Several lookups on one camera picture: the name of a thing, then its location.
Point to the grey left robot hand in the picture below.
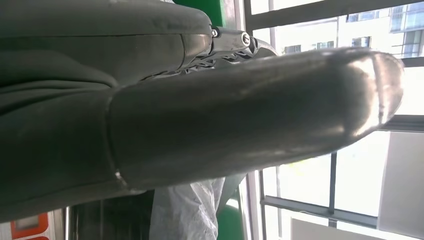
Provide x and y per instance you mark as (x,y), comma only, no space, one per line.
(198,116)

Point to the grey courier package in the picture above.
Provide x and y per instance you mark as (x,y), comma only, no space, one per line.
(185,212)

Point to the green plastic crate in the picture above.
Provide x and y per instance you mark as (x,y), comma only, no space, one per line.
(202,10)

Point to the building outside window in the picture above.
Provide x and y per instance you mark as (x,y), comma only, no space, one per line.
(364,30)

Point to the white electronic scale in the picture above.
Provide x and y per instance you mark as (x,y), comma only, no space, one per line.
(30,228)

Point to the dark window frame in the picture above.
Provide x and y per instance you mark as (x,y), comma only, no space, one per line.
(298,13)

